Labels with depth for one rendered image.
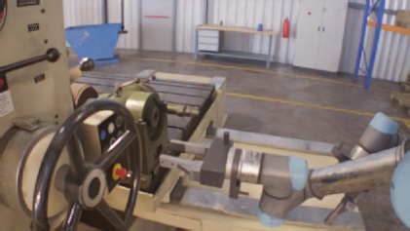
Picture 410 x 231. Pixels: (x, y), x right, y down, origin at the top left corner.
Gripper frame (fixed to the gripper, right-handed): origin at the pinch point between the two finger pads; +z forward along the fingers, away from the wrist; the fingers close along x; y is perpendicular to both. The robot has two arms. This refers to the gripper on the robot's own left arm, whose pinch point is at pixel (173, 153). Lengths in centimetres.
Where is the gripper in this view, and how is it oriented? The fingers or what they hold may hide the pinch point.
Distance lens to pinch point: 66.8
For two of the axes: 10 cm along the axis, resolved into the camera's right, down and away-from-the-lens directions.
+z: -9.7, -1.4, 2.1
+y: 0.3, -8.9, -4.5
